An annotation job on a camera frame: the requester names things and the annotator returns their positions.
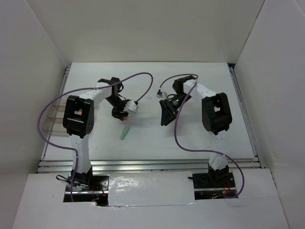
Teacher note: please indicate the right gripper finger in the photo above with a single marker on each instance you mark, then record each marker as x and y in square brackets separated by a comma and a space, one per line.
[168, 117]
[165, 107]

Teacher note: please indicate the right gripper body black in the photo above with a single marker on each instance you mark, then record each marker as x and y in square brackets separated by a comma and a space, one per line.
[177, 101]

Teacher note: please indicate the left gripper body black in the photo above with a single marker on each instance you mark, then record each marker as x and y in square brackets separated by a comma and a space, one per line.
[118, 107]

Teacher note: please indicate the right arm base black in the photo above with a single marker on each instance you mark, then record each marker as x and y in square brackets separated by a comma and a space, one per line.
[205, 188]

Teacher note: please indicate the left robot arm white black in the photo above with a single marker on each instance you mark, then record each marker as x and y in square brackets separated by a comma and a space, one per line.
[78, 121]

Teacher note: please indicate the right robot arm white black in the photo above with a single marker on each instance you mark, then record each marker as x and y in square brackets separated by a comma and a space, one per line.
[216, 116]

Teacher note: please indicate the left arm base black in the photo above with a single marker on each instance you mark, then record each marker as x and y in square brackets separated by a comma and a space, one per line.
[96, 191]

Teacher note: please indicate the green translucent cap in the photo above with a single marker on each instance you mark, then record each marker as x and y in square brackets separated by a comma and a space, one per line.
[124, 132]

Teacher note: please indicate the clear drawer organizer far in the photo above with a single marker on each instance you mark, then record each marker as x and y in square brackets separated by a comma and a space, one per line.
[59, 99]

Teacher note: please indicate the clear drawer organizer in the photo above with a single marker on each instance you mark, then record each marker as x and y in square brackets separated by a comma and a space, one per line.
[56, 112]
[54, 127]
[59, 99]

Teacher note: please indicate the clear drawer organizer middle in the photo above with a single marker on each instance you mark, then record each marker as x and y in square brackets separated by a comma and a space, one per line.
[56, 112]

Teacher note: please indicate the clear drawer organizer near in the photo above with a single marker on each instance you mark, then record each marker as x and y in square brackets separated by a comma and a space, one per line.
[54, 127]

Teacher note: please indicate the white foil sheet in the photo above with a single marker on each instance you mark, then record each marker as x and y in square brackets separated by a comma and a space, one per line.
[150, 189]

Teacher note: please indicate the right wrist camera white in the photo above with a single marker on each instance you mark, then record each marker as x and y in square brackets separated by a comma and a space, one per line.
[161, 94]

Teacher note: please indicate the aluminium frame rail front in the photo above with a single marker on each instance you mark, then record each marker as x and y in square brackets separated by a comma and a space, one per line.
[126, 165]

